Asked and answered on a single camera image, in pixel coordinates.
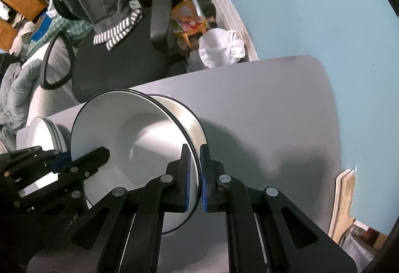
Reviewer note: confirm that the white cloth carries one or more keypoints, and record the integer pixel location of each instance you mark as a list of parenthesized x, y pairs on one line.
[(21, 39)]

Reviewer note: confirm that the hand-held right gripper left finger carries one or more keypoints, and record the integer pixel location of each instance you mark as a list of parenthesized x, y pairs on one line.
[(187, 179)]

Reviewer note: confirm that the green patterned cloth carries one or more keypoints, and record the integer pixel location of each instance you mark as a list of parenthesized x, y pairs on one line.
[(59, 30)]

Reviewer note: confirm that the grey duvet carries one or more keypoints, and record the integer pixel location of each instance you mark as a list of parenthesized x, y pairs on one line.
[(15, 95)]

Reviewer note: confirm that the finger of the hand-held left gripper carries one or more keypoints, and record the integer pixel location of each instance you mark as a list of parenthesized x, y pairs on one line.
[(93, 157), (59, 162)]

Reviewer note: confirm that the black office chair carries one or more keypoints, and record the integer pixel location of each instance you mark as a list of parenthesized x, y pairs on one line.
[(124, 64)]

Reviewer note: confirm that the white plate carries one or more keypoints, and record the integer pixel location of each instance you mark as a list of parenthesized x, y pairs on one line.
[(61, 139), (39, 133)]

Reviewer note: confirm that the white plastic bag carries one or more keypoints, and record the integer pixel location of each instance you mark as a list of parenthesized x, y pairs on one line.
[(218, 48)]

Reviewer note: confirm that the wooden board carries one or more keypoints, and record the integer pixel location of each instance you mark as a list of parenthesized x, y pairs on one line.
[(343, 198)]

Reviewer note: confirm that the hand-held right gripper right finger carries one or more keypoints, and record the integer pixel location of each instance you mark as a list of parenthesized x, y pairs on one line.
[(204, 179)]

